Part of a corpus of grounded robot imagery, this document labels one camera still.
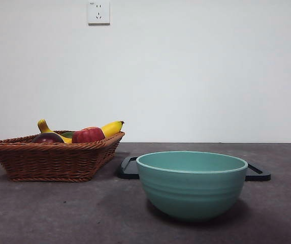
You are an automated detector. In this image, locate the teal ribbed bowl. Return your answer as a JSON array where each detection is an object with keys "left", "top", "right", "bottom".
[{"left": 136, "top": 150, "right": 249, "bottom": 223}]

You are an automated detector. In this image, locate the dark red plum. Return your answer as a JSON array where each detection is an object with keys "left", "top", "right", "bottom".
[{"left": 31, "top": 132, "right": 65, "bottom": 144}]

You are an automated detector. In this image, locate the yellow banana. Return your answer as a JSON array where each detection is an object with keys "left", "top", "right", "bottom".
[{"left": 37, "top": 119, "right": 125, "bottom": 144}]

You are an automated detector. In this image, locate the black rectangular tray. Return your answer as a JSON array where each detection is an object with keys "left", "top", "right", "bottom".
[{"left": 116, "top": 156, "right": 272, "bottom": 182}]

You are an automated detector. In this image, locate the red bell pepper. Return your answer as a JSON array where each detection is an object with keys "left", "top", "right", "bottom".
[{"left": 71, "top": 126, "right": 106, "bottom": 143}]

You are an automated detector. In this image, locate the brown wicker basket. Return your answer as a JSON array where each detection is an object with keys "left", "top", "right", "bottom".
[{"left": 0, "top": 131, "right": 125, "bottom": 182}]

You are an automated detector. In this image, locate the white wall socket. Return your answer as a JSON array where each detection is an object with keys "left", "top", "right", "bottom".
[{"left": 88, "top": 1, "right": 111, "bottom": 25}]

